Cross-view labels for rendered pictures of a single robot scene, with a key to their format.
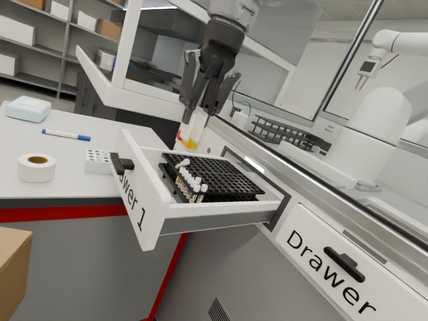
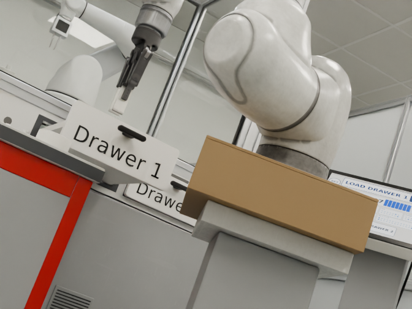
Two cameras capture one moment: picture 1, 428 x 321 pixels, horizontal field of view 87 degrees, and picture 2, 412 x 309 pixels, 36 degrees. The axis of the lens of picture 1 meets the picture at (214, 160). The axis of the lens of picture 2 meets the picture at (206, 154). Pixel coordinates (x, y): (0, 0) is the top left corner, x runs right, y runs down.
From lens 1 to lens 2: 1.65 m
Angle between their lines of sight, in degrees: 81
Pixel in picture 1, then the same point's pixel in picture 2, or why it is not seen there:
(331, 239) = not seen: hidden behind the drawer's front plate
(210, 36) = (154, 42)
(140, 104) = not seen: outside the picture
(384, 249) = (187, 175)
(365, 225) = (178, 165)
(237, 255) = (80, 229)
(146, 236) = (166, 179)
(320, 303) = (159, 225)
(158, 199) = (176, 152)
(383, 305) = not seen: hidden behind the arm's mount
